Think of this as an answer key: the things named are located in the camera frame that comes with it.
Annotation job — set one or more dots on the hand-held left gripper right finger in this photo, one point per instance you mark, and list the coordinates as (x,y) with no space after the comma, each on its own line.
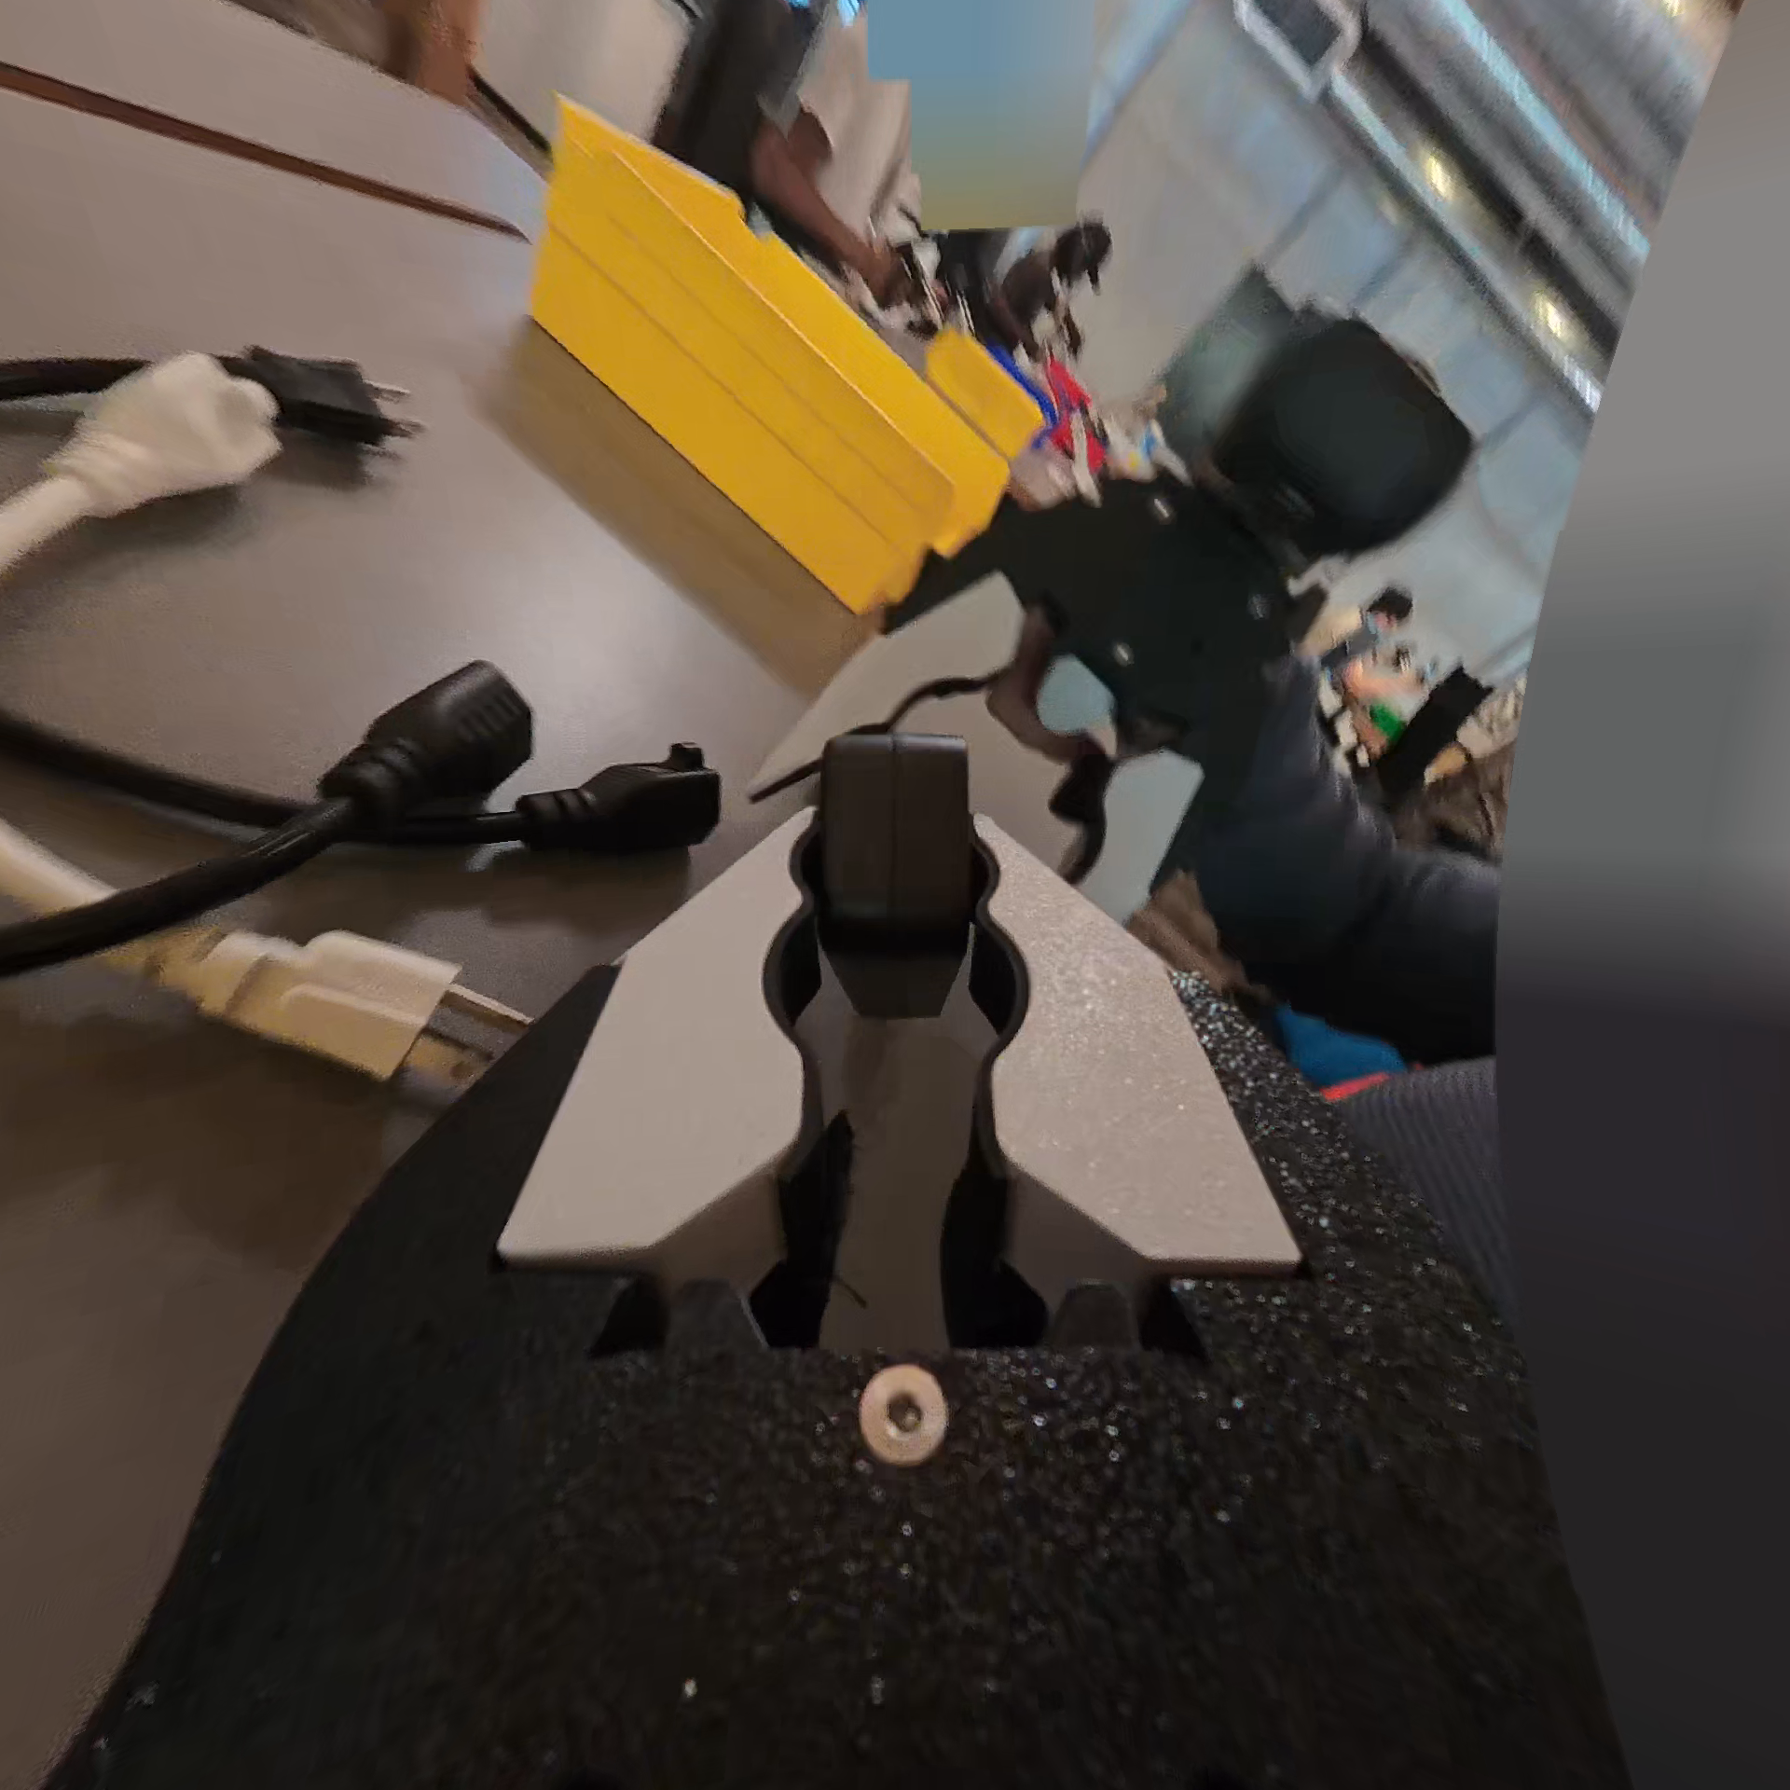
(1134,1117)

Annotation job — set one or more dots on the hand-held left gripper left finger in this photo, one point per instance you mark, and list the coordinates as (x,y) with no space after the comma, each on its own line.
(657,1106)

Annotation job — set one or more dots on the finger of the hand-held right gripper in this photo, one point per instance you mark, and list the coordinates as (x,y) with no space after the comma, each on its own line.
(907,648)

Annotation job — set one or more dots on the yellow plastic bin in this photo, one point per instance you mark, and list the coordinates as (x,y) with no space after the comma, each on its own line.
(728,363)

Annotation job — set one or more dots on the person's right forearm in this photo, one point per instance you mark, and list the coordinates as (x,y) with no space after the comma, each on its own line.
(1329,868)

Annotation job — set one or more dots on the black office chair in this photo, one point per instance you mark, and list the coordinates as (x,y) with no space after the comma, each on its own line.
(1344,434)

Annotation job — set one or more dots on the small yellow bin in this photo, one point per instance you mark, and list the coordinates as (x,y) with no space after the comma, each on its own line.
(987,390)

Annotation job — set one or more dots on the person's dark clothing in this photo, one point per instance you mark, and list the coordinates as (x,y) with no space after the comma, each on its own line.
(1412,1187)

